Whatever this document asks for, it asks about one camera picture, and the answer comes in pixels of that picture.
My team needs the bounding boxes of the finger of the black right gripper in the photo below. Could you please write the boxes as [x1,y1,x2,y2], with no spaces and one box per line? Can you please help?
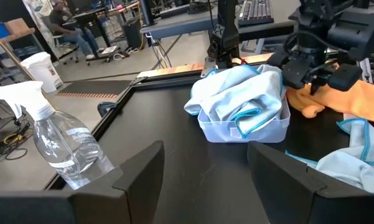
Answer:
[282,58,315,90]
[328,63,363,92]

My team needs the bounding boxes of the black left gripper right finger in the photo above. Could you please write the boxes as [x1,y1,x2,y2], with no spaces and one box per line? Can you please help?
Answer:
[247,141,374,224]

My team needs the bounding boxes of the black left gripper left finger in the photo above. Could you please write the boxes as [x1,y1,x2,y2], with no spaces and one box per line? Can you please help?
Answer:
[0,140,166,224]

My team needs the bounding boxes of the orange microfiber towel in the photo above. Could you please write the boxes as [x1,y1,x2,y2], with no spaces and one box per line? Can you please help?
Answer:
[286,79,374,124]

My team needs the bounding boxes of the black computer keyboard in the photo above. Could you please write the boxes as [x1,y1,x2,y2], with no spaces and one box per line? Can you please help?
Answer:
[238,0,274,27]

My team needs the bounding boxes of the clear spray bottle white nozzle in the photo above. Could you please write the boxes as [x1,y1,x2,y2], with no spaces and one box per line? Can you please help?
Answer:
[0,80,115,190]

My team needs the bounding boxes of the translucent white rectangular basket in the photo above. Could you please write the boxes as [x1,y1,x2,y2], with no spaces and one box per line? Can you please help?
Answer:
[197,96,292,144]

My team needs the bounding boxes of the black table clamp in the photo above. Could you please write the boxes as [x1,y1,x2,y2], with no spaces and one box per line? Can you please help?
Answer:
[96,101,118,118]

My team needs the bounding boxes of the dark floor mat striped edge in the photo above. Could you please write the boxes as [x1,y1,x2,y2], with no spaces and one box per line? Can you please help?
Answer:
[55,80,132,100]

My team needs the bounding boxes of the white trash bin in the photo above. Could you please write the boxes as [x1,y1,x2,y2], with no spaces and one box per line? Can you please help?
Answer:
[20,51,63,94]

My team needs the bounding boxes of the wooden broom stick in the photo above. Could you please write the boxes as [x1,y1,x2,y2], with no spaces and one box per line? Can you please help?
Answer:
[0,26,35,82]

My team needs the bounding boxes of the black waste bin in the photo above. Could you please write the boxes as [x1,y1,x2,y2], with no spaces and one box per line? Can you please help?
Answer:
[121,17,144,50]

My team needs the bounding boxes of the person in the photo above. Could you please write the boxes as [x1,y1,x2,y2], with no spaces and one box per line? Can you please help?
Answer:
[48,0,105,60]

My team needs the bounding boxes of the black office desk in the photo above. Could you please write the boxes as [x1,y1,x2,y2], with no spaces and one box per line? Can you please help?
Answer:
[70,1,141,58]

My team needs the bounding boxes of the black floor cable bundle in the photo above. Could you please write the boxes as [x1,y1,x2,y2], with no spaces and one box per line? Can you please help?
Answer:
[0,123,29,162]

